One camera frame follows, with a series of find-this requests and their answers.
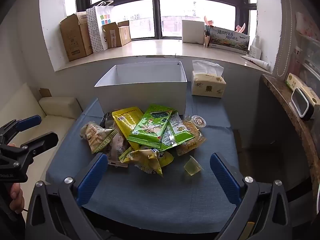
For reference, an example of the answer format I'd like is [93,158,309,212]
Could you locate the white storage box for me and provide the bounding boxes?
[94,60,188,117]

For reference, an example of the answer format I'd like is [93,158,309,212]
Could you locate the yellow clear snack packet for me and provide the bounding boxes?
[175,116,207,157]

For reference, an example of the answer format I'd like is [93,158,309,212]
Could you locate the clear dark meat snack packet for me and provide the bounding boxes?
[100,112,114,129]

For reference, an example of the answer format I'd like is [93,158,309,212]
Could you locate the white plastic bottle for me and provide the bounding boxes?
[248,35,262,58]

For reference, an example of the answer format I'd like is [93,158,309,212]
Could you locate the large green snack packet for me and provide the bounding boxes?
[127,104,178,152]

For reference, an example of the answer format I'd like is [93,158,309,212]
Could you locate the beige triangular snack pack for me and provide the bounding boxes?
[80,121,118,154]

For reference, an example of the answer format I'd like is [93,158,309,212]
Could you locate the black window frame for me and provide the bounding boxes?
[75,0,250,40]

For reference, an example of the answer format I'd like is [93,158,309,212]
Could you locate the beige tissue pack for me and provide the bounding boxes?
[191,60,227,98]

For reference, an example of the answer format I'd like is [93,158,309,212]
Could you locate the cream sofa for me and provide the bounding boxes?
[0,82,83,200]

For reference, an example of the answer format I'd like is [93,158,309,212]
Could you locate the small open cardboard box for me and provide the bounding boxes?
[102,20,132,49]

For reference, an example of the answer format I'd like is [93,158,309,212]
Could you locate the clear plastic organizer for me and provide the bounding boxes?
[287,11,320,90]

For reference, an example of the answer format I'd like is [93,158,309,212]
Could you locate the person's left hand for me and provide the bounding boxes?
[9,182,25,214]

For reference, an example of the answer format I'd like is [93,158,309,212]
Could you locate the green and white snack packet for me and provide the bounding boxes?
[160,112,195,152]

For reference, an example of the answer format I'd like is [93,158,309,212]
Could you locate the beige packet with red ends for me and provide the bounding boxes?
[107,127,134,167]

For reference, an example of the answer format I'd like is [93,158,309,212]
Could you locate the white and black timer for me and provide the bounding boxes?
[291,86,316,120]

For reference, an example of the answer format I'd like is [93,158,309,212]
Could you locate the blind bead chain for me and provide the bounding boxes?
[276,0,293,78]

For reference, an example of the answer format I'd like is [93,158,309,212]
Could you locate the white polka dot paper bag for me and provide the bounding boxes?
[86,0,114,53]

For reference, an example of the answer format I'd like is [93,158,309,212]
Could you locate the white foam box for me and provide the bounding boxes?
[181,19,205,43]

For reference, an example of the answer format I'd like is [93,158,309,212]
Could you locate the yellow-green jelly cup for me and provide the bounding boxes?
[191,115,207,128]
[184,156,203,177]

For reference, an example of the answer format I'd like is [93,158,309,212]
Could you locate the yellow chip bag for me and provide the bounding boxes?
[119,148,175,178]

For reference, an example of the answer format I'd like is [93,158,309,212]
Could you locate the white tube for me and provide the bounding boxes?
[240,55,270,71]

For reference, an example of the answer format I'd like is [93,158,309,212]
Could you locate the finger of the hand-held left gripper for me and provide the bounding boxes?
[0,115,42,144]
[21,131,59,161]

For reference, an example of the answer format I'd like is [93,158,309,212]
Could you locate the green and white carton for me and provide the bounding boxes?
[285,72,320,105]

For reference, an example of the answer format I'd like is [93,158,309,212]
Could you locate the landscape printed carton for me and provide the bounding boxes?
[209,26,250,54]

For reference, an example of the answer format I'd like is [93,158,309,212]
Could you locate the large cardboard box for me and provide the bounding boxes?
[60,12,94,62]

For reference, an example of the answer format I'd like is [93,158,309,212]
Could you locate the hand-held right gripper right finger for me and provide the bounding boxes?
[209,152,293,240]

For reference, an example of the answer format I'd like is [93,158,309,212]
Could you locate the brown stone counter shelf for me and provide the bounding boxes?
[260,74,320,205]

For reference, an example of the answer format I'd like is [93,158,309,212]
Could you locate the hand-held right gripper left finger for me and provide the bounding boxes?
[25,152,108,240]

